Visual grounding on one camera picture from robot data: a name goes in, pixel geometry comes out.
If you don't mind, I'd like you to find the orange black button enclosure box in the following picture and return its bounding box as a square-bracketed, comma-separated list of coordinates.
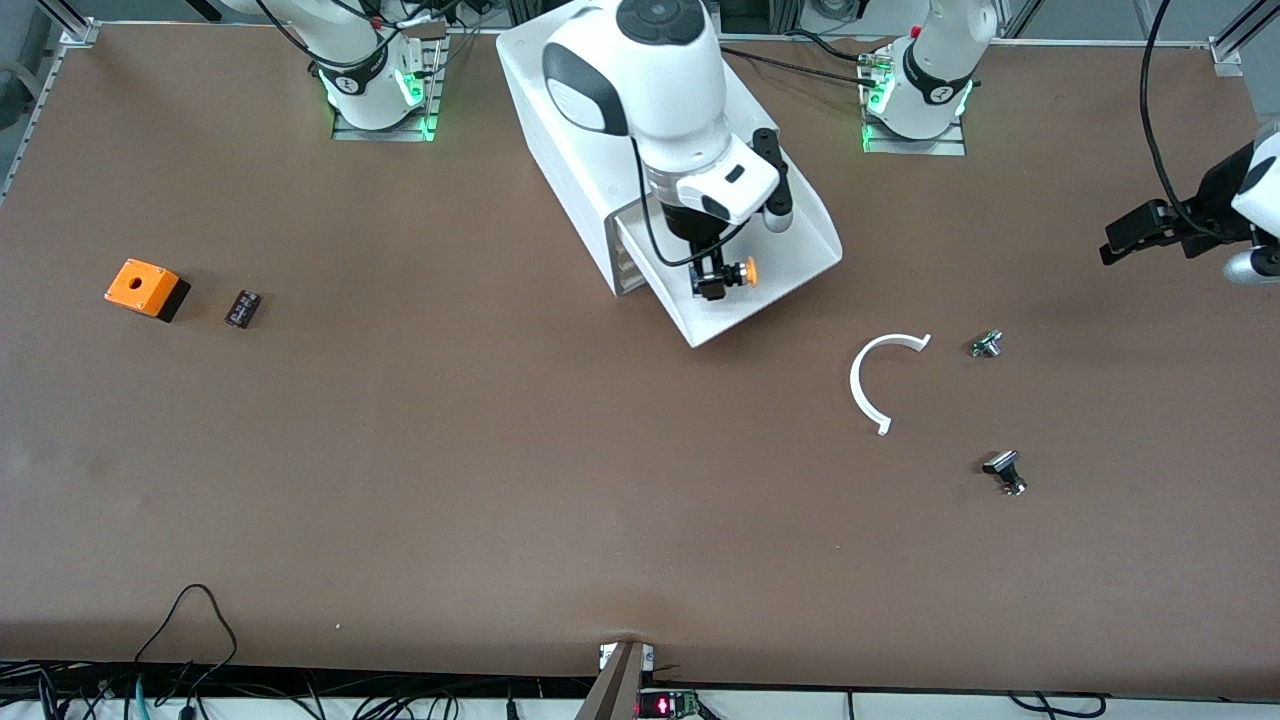
[104, 259, 191, 323]

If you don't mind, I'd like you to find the thin black looped cable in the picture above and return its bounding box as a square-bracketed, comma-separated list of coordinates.
[133, 584, 239, 691]

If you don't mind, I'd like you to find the dark equipment box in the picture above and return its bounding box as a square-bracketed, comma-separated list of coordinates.
[720, 0, 801, 34]

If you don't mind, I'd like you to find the aluminium table edge rail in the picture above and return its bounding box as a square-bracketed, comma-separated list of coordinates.
[0, 40, 69, 206]

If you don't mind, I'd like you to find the white drawer cabinet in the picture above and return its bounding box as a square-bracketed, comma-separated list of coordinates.
[497, 0, 779, 298]

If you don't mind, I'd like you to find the black cable behind cabinet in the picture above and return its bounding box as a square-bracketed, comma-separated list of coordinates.
[716, 30, 881, 87]

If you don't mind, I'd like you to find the circuit board with red display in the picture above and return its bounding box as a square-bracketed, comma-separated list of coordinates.
[638, 688, 706, 720]

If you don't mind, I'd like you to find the black cable under table edge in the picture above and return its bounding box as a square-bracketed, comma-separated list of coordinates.
[1010, 692, 1107, 720]

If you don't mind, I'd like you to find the tangled black cables bundle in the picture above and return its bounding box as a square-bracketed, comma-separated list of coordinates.
[0, 660, 561, 720]

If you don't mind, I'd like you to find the white curved plastic ring segment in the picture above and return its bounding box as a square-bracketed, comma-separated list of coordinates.
[850, 333, 932, 437]

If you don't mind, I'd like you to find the black metal push-button part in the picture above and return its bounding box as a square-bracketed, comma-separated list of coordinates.
[982, 450, 1028, 497]

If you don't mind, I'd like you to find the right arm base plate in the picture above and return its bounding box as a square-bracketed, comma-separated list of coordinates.
[332, 38, 446, 143]

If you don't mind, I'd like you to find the aluminium frame corner profile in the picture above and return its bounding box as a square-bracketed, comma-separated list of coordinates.
[1208, 0, 1280, 79]
[35, 0, 101, 49]

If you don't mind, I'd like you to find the brown camera post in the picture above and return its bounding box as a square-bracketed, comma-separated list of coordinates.
[575, 641, 646, 720]

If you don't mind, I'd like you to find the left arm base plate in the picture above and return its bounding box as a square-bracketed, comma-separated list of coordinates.
[862, 55, 968, 157]

